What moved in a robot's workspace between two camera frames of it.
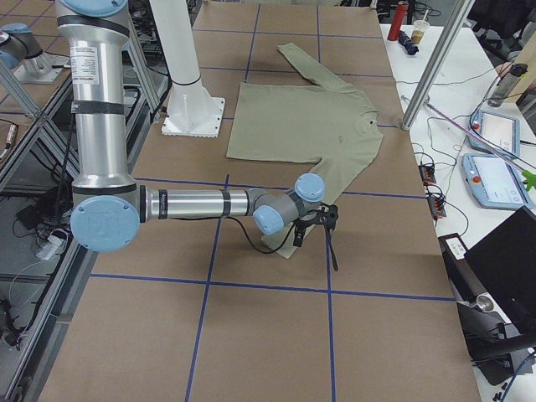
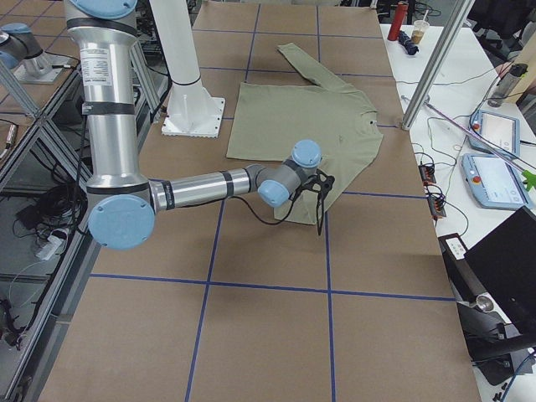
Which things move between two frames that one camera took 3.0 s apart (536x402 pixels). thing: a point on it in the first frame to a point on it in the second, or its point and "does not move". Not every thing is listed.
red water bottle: [397, 21] does not move
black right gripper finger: [334, 260] to [320, 208]
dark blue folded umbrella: [407, 43] does not move
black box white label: [467, 280] does not move
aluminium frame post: [460, 13] does not move
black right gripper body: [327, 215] to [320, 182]
